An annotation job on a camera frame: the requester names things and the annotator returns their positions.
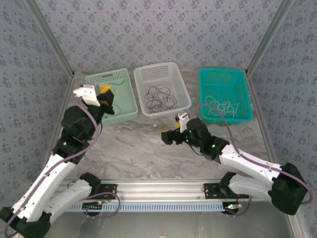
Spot thin purple wire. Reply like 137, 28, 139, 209
145, 85, 179, 114

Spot dark cables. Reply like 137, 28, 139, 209
145, 85, 179, 114

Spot thin white wire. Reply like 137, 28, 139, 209
204, 95, 240, 117

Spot light green plastic basket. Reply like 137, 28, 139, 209
85, 68, 139, 126

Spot marble print table cloth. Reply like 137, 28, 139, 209
53, 70, 272, 180

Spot white plastic basket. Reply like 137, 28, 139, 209
133, 61, 193, 117

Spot teal plastic basket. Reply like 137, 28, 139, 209
199, 68, 254, 125

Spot small black circuit board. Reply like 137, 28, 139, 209
223, 202, 243, 213
82, 201, 105, 212

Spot right gripper thin black cable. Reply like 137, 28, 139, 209
187, 143, 208, 157

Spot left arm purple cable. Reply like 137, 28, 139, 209
4, 94, 121, 238

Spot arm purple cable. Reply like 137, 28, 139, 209
183, 105, 314, 218
4, 94, 121, 238

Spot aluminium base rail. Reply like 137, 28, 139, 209
59, 178, 273, 200

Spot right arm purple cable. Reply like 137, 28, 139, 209
183, 105, 314, 218

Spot slotted pale blue cable duct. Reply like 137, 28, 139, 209
68, 202, 227, 213

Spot aluminium frame post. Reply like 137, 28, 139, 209
24, 0, 75, 77
245, 0, 295, 75

